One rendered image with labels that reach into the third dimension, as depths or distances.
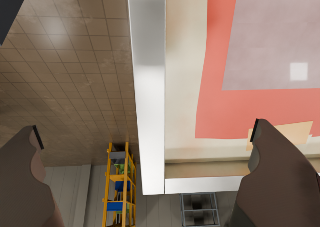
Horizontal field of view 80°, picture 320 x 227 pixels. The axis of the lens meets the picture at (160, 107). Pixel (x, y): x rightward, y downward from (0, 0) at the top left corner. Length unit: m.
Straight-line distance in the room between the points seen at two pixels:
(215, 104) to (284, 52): 0.11
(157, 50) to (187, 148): 0.19
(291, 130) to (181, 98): 0.20
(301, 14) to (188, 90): 0.16
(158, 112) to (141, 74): 0.06
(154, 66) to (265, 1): 0.15
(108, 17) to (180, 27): 1.76
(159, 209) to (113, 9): 6.25
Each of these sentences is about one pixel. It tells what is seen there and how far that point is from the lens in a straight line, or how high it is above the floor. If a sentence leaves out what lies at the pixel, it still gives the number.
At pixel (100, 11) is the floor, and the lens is 1.98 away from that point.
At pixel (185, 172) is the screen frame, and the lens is 0.35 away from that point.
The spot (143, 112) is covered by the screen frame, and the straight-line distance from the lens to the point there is 0.25.
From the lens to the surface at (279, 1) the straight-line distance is 0.29.
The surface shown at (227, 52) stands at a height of 1.41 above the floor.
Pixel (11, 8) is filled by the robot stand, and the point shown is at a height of 1.08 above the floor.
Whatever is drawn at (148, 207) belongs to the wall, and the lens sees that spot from 7.12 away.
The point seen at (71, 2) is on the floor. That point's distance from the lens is 1.99.
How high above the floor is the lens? 1.59
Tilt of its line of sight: 29 degrees down
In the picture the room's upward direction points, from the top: 177 degrees clockwise
